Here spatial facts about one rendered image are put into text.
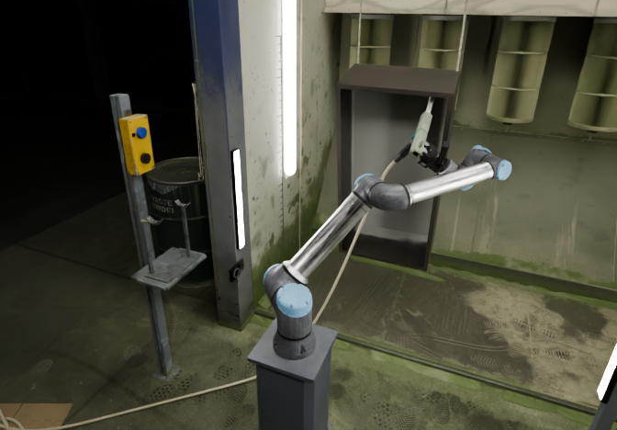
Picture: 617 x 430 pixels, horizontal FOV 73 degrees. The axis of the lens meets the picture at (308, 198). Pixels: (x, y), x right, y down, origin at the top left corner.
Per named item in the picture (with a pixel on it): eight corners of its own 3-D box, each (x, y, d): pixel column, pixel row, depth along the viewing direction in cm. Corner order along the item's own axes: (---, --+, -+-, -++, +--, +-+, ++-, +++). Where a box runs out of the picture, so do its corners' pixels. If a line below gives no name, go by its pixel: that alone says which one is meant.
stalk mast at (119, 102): (165, 367, 252) (118, 93, 185) (173, 369, 250) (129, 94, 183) (159, 374, 247) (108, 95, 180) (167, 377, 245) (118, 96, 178)
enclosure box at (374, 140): (353, 221, 315) (354, 62, 246) (434, 237, 295) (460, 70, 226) (338, 252, 289) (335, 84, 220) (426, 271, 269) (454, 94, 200)
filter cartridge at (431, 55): (435, 131, 320) (451, 14, 285) (400, 122, 347) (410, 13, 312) (465, 124, 339) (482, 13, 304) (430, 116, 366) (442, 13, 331)
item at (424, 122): (394, 178, 201) (425, 152, 184) (387, 173, 201) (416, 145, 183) (413, 121, 232) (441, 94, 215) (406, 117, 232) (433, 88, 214)
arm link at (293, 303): (282, 342, 171) (282, 308, 164) (271, 316, 185) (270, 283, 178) (317, 333, 176) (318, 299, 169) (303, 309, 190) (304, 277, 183)
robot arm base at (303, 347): (306, 366, 173) (306, 347, 168) (264, 352, 179) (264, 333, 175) (321, 335, 189) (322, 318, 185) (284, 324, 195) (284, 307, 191)
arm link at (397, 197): (381, 197, 167) (516, 157, 184) (366, 186, 177) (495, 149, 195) (383, 221, 172) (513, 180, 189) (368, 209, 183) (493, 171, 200)
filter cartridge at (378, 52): (379, 110, 382) (388, 11, 346) (391, 120, 350) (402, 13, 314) (341, 111, 378) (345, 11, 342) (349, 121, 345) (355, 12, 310)
